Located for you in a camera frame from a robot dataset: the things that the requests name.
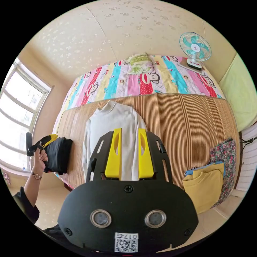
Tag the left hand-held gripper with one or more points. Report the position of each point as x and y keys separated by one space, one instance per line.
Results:
x=35 y=148

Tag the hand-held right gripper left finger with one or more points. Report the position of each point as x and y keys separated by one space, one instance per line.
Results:
x=113 y=158

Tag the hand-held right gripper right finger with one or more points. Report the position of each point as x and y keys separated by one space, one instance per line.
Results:
x=146 y=160

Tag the black garment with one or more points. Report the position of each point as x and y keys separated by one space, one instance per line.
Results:
x=58 y=154

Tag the person's left forearm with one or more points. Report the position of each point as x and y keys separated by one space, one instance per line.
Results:
x=30 y=186

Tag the white long sleeve shirt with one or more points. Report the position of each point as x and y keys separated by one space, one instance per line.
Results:
x=112 y=120

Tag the person's left hand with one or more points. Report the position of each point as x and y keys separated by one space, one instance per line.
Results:
x=40 y=160

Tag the window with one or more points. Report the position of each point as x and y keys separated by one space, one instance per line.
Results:
x=18 y=112

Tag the bed with woven mat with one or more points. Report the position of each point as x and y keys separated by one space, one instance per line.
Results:
x=190 y=124

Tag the pile of clothes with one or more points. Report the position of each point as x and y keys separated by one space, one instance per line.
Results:
x=202 y=188

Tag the person's body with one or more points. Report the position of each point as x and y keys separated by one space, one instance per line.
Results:
x=27 y=204

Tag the green floral pillow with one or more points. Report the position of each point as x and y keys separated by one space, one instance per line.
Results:
x=139 y=64

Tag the light green curtain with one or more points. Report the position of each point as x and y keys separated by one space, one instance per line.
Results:
x=240 y=94

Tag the white and teal fan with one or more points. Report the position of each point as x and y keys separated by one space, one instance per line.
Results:
x=195 y=48

